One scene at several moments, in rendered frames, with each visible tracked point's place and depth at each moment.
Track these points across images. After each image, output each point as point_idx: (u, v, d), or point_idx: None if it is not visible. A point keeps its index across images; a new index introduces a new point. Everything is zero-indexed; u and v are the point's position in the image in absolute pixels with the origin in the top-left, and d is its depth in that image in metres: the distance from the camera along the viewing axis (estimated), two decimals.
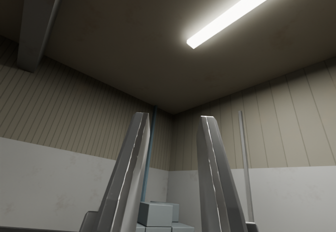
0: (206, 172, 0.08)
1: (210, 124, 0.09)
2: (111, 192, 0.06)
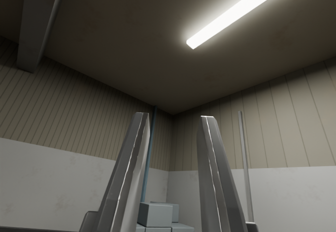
0: (206, 172, 0.08)
1: (210, 124, 0.09)
2: (111, 192, 0.06)
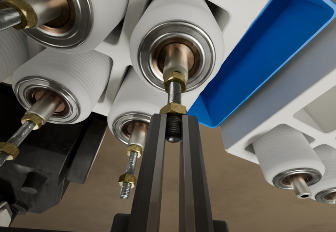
0: (182, 171, 0.08)
1: (191, 123, 0.09)
2: (142, 194, 0.06)
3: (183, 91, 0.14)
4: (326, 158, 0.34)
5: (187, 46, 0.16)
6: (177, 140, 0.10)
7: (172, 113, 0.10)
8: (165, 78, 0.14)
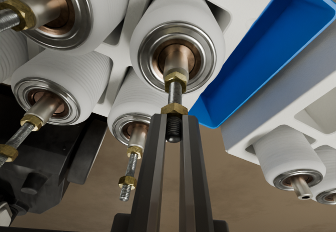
0: (182, 171, 0.08)
1: (191, 123, 0.09)
2: (142, 194, 0.06)
3: (165, 89, 0.14)
4: (327, 159, 0.34)
5: (187, 47, 0.16)
6: (166, 136, 0.10)
7: None
8: (186, 80, 0.14)
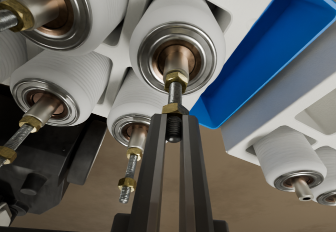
0: (182, 171, 0.08)
1: (191, 123, 0.09)
2: (142, 194, 0.06)
3: (180, 79, 0.13)
4: (328, 160, 0.34)
5: (188, 48, 0.15)
6: (179, 134, 0.10)
7: None
8: None
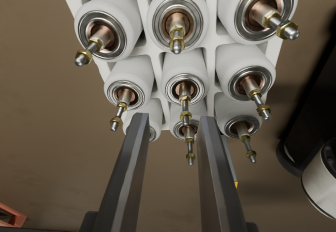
0: (206, 172, 0.08)
1: (210, 124, 0.09)
2: (111, 192, 0.06)
3: (182, 31, 0.22)
4: None
5: (165, 26, 0.25)
6: (180, 49, 0.19)
7: (170, 44, 0.20)
8: (172, 37, 0.23)
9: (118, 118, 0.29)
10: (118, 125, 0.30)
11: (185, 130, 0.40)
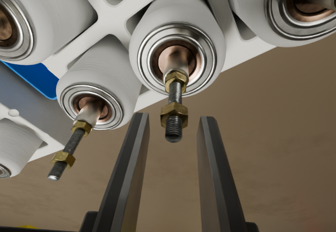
0: (206, 172, 0.08)
1: (210, 124, 0.09)
2: (111, 192, 0.06)
3: None
4: None
5: (8, 39, 0.16)
6: None
7: None
8: None
9: None
10: (161, 110, 0.11)
11: None
